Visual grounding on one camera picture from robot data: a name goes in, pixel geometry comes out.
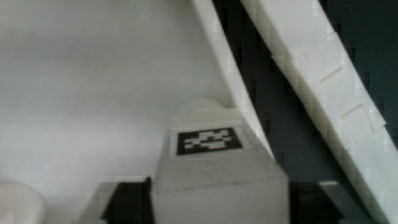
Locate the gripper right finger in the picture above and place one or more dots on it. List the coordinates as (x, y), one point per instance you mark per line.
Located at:
(322, 204)

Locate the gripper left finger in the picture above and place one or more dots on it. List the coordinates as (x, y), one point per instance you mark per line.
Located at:
(122, 204)

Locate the white table leg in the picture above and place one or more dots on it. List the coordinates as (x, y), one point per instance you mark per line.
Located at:
(221, 185)

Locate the white square table top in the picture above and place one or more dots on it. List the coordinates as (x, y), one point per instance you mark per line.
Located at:
(107, 61)

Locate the white U-shaped obstacle fence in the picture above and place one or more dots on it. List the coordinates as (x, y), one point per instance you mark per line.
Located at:
(314, 61)

